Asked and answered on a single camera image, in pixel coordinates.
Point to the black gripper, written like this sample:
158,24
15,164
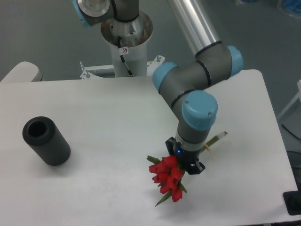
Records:
189,159

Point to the red tulip bouquet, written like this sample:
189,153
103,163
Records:
169,172

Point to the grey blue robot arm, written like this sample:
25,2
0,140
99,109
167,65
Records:
183,89

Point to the black ribbed cylindrical vase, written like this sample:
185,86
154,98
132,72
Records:
43,136

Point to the black device at table edge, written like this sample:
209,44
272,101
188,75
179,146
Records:
293,202

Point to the white rounded side table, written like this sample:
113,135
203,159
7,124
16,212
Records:
23,72

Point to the blue plastic bag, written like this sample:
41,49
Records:
291,8

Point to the white pedestal base frame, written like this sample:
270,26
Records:
108,71

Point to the white frame at right edge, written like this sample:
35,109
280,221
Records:
291,104

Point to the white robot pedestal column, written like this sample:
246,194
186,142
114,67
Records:
128,43

